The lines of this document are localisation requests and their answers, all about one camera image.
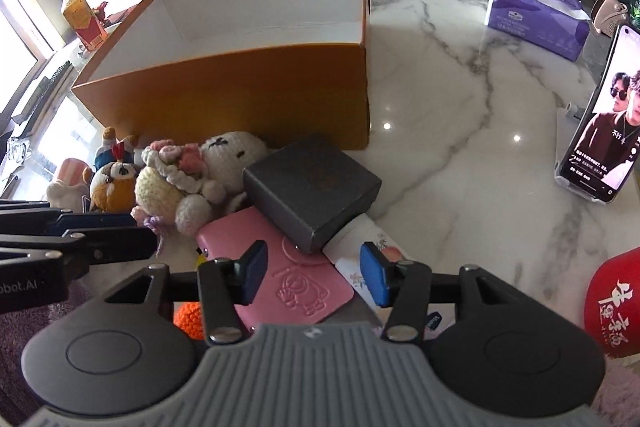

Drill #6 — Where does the smartphone on stand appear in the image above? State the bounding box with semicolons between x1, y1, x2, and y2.
554;24;639;205

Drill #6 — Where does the red yellow carton box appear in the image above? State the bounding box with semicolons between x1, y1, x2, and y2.
61;0;107;52

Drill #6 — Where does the orange crochet ball toy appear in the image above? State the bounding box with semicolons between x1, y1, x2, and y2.
174;303;204;340

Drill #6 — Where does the brown fox plush blue outfit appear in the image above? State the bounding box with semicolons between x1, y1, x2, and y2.
84;127;140;213

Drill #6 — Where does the pink leather card holder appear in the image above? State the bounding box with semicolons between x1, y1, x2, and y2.
196;207;354;329

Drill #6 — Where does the orange cardboard storage box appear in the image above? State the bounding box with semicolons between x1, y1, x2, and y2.
73;0;370;150

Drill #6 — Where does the purple fluffy blanket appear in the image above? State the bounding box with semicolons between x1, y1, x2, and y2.
0;282;91;425

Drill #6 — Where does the purple tissue pack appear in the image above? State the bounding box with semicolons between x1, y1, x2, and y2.
485;0;590;62

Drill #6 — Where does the white floral card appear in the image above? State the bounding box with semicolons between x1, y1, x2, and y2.
322;215;442;343

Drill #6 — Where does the cream crochet lamb doll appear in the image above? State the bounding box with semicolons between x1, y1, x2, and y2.
131;131;269;236

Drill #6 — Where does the red round cushion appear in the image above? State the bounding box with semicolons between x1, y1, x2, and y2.
584;248;640;358

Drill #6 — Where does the pink small heater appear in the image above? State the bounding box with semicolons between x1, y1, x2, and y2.
590;0;628;37

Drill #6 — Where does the dark grey gift box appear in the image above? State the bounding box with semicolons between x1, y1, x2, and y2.
243;135;382;255

